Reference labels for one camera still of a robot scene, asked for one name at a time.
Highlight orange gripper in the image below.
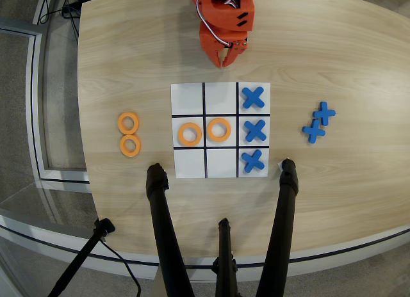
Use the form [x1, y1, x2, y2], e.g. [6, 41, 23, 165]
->
[199, 21, 249, 68]

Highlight orange foam ring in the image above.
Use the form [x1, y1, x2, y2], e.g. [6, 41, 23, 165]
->
[206, 117, 232, 142]
[119, 134, 142, 157]
[117, 112, 141, 136]
[177, 122, 203, 148]

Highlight white tic-tac-toe paper board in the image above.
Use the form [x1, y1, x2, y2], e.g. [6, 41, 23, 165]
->
[170, 82, 272, 179]

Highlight blue foam cross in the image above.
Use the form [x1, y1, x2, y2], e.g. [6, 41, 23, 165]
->
[302, 118, 327, 144]
[313, 101, 336, 126]
[241, 149, 266, 174]
[242, 86, 266, 109]
[243, 119, 268, 142]

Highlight short black tripod leg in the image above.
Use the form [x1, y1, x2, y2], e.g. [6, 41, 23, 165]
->
[211, 217, 240, 297]

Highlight thin black stand pole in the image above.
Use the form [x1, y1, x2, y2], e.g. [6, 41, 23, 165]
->
[47, 218, 116, 297]

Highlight black floor cable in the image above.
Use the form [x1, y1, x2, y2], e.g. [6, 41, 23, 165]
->
[37, 0, 81, 38]

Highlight grey metal floor frame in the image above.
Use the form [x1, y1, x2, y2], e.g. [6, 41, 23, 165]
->
[0, 17, 92, 186]

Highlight black stand cable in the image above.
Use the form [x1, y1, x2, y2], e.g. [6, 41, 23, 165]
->
[99, 237, 142, 297]

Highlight black camera tripod legs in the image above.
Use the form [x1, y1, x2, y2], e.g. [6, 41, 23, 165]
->
[0, 210, 410, 284]

